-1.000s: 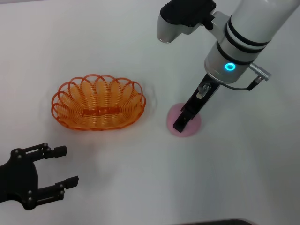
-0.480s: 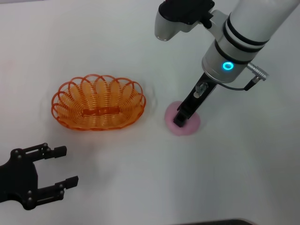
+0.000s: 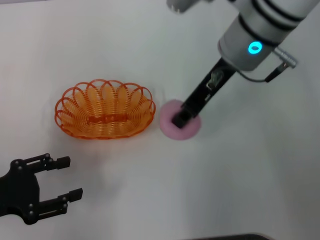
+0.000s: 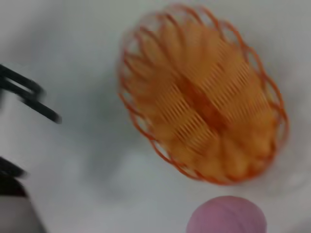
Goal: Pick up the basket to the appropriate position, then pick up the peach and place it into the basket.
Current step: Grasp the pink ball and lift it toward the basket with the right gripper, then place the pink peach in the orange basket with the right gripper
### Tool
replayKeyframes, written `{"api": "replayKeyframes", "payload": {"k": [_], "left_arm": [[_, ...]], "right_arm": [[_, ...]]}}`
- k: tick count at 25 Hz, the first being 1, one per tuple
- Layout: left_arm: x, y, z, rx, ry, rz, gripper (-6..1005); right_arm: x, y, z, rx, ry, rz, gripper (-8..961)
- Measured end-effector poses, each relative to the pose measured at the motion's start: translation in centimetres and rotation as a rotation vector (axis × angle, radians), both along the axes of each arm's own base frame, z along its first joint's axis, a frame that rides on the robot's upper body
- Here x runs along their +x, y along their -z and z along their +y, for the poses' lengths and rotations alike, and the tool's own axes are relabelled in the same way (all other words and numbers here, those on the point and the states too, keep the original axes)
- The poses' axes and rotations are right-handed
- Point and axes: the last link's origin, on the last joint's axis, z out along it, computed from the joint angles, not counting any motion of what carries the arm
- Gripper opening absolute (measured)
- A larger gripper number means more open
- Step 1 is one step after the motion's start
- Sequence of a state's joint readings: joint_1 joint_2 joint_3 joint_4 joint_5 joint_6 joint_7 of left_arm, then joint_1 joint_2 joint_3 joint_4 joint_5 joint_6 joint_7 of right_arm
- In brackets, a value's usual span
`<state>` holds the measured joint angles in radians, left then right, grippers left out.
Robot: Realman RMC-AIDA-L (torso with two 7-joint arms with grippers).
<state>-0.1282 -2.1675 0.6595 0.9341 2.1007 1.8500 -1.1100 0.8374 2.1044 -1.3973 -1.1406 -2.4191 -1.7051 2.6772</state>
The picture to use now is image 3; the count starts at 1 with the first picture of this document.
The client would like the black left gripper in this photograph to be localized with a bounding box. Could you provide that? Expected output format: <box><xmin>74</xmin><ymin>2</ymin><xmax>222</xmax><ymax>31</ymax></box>
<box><xmin>0</xmin><ymin>152</ymin><xmax>84</xmax><ymax>225</ymax></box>

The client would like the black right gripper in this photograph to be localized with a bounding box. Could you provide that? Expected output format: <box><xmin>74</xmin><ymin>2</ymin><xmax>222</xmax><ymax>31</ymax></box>
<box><xmin>171</xmin><ymin>57</ymin><xmax>237</xmax><ymax>130</ymax></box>

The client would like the pink plush peach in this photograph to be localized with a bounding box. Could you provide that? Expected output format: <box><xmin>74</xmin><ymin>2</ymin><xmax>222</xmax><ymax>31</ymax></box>
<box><xmin>159</xmin><ymin>99</ymin><xmax>202</xmax><ymax>141</ymax></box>

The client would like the orange plastic wire basket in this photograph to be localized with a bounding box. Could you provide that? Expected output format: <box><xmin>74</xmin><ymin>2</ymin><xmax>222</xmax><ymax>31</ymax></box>
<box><xmin>54</xmin><ymin>79</ymin><xmax>156</xmax><ymax>140</ymax></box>

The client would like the dark robot torso edge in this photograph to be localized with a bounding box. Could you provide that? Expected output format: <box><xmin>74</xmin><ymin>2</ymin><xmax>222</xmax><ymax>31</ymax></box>
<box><xmin>192</xmin><ymin>233</ymin><xmax>271</xmax><ymax>240</ymax></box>

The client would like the silver elbow cable connector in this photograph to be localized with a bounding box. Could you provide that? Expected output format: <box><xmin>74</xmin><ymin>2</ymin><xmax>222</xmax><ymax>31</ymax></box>
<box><xmin>206</xmin><ymin>70</ymin><xmax>223</xmax><ymax>91</ymax></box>

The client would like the thin grey gripper cable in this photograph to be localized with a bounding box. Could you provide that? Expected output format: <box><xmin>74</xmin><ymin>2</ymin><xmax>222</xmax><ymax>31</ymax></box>
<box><xmin>234</xmin><ymin>69</ymin><xmax>270</xmax><ymax>83</ymax></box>

